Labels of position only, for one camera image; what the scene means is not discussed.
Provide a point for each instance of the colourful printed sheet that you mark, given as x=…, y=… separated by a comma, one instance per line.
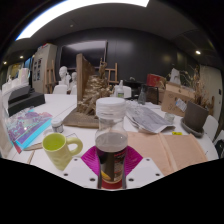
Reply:
x=28, y=126

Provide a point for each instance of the flat wooden slat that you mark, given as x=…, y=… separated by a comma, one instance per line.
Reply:
x=33, y=146

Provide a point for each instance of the small jar white lid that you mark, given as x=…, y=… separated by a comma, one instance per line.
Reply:
x=57, y=126

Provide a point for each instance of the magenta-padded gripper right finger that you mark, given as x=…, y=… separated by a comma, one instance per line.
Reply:
x=143, y=170

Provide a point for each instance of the black wall screen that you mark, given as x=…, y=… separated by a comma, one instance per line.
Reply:
x=83, y=53

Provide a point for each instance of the thin wooden stick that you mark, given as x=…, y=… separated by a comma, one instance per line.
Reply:
x=30, y=156

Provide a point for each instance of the white cabinet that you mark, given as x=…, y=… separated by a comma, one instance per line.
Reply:
x=41, y=66

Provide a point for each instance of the round ceiling spotlights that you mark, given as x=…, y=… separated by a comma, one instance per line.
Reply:
x=198, y=52

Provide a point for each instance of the black backpack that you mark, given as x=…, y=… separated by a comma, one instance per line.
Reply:
x=220, y=148

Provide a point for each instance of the small grey tape roll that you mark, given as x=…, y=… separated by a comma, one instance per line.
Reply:
x=169, y=118

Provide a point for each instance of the white plastic chair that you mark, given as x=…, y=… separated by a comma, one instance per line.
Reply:
x=127, y=90
x=60, y=89
x=73, y=90
x=211, y=126

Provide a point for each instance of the small yellow item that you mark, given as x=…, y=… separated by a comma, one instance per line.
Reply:
x=177, y=133

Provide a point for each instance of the grey plastic jug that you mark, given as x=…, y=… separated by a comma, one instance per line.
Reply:
x=142, y=96

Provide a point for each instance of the long ceiling light strip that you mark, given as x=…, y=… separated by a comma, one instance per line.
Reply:
x=83, y=4

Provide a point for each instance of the brown cardboard box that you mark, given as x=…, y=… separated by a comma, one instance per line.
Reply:
x=173, y=98

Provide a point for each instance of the white plastic bag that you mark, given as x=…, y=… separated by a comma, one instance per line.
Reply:
x=5, y=133

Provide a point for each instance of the wooden twig sculpture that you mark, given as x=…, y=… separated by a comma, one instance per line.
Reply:
x=90, y=96

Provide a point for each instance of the clear drink bottle white cap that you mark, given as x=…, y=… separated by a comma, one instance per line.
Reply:
x=111, y=140

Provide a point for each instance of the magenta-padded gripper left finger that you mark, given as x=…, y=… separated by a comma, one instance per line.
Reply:
x=78, y=170

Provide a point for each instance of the dark grey pot saucer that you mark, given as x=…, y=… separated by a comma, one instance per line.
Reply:
x=191, y=132

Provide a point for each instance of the white plaster bust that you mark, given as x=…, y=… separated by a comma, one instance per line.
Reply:
x=63, y=75
x=73, y=80

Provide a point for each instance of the clear spray bottle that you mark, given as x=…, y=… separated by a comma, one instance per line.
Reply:
x=120, y=90

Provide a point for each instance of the grey newspaper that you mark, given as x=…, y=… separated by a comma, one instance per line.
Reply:
x=146, y=118

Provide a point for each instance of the yellow-green ceramic mug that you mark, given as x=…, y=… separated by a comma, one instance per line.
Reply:
x=58, y=151

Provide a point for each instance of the black flat box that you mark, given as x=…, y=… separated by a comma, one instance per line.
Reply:
x=25, y=101

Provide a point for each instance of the wooden easel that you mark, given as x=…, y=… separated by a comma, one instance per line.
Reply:
x=115, y=71
x=50, y=78

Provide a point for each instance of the red box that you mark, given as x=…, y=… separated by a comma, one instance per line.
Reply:
x=155, y=80

